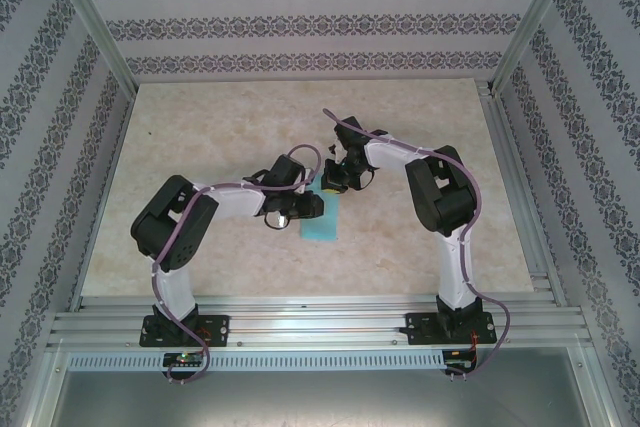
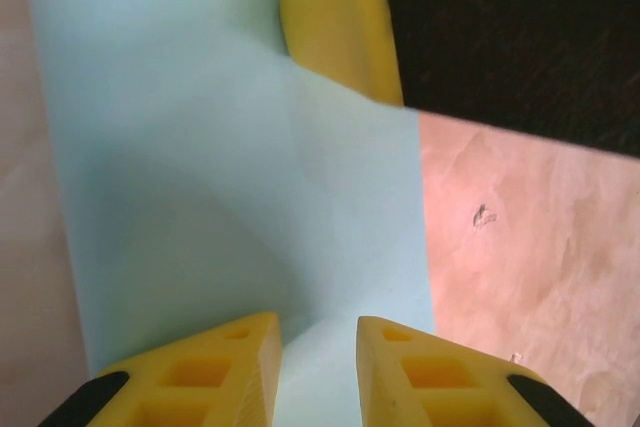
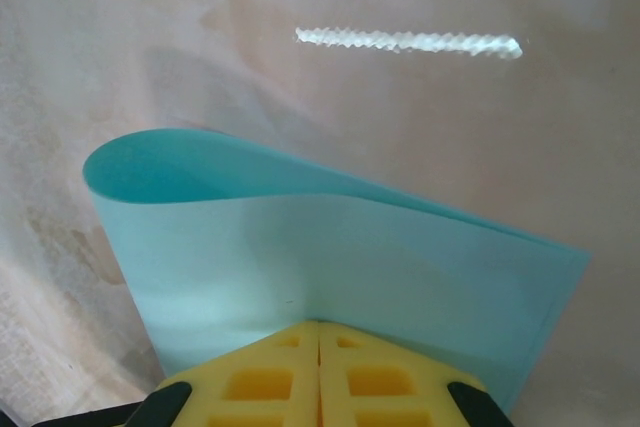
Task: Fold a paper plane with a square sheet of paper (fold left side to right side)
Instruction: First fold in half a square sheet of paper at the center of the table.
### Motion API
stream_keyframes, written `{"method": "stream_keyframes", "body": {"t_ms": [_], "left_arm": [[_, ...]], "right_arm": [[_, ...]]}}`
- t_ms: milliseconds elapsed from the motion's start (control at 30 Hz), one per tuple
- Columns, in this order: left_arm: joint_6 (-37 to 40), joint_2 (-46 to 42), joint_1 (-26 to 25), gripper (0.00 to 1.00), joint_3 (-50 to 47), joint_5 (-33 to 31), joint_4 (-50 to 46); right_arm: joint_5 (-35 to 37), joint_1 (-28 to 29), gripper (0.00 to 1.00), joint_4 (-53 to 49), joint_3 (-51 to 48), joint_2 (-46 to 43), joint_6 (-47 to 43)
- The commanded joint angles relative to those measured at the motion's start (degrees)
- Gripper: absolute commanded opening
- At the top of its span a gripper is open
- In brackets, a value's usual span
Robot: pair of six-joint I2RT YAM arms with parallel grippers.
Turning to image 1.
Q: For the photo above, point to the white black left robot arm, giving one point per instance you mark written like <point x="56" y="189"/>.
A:
<point x="182" y="292"/>

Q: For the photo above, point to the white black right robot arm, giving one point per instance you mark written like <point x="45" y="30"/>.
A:
<point x="452" y="272"/>

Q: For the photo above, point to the grey metal sheet panel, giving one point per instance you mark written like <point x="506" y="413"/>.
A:
<point x="320" y="402"/>

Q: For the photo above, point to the small circuit board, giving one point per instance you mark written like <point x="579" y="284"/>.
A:
<point x="182" y="359"/>
<point x="457" y="363"/>

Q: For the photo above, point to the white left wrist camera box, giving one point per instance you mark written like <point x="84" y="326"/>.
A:
<point x="311" y="182"/>

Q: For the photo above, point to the aluminium mounting rail beam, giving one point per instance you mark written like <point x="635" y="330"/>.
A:
<point x="320" y="319"/>

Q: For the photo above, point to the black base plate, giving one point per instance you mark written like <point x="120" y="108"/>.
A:
<point x="219" y="328"/>
<point x="417" y="329"/>

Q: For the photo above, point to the aluminium side rail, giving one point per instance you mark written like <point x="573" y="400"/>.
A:
<point x="522" y="197"/>

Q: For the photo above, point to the aluminium frame post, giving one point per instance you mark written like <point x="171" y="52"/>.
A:
<point x="47" y="387"/>
<point x="90" y="22"/>
<point x="597" y="387"/>
<point x="537" y="17"/>

